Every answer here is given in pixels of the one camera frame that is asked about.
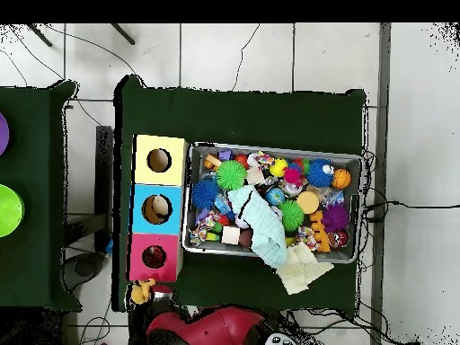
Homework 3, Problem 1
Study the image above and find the plain wooden cube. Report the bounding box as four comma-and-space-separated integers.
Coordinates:
221, 226, 241, 245

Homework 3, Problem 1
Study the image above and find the green spiky rubber ball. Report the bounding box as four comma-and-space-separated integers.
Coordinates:
216, 159, 248, 191

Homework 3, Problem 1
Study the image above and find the black upright panel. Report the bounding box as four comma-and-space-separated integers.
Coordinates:
93, 125, 115, 249

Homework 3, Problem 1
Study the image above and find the small green spiky ball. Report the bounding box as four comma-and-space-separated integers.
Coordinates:
278, 199, 305, 232

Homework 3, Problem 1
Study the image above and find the blue googly-eyed spiky ball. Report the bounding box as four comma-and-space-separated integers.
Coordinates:
305, 158, 336, 189

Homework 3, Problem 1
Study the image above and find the mint knitted cloth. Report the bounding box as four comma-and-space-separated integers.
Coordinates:
226, 184, 289, 269

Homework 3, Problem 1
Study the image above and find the purple spiky rubber ball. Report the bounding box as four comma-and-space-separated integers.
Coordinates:
322, 203, 350, 234

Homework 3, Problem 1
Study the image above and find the purple bowl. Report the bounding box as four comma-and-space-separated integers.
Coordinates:
0, 111, 11, 157

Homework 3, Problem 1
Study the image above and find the blue spiky rubber ball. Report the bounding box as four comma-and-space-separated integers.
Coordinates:
190, 178, 220, 210

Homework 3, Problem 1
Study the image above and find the black tripod leg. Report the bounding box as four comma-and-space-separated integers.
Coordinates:
110, 22, 137, 46
26, 22, 53, 48

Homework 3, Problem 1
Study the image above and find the lime green bowl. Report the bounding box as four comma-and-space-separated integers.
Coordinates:
0, 183, 26, 238

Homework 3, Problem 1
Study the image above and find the orange basketball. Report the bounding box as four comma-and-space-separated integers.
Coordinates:
331, 167, 353, 190

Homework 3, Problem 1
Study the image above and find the pink spiky rubber ball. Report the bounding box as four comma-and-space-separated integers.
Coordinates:
283, 167, 304, 187

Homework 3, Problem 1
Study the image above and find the orange-brown teddy bear plush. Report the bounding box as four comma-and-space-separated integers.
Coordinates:
129, 278, 158, 305

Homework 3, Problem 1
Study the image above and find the dark green tablecloth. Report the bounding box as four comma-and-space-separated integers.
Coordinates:
0, 80, 82, 312
111, 75, 367, 317

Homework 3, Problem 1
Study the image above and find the wooden three-hole box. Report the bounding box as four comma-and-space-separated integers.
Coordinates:
127, 134, 190, 283

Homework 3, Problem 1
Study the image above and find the orange toy burger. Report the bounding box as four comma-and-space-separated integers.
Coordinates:
296, 190, 320, 216

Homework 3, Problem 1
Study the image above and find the black power cable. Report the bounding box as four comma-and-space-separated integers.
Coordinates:
362, 199, 460, 221

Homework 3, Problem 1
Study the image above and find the cream knitted cloth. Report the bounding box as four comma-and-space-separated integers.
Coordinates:
276, 242, 335, 296

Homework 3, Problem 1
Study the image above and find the clear mesh toy bin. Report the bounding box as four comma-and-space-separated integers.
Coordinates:
181, 140, 363, 264

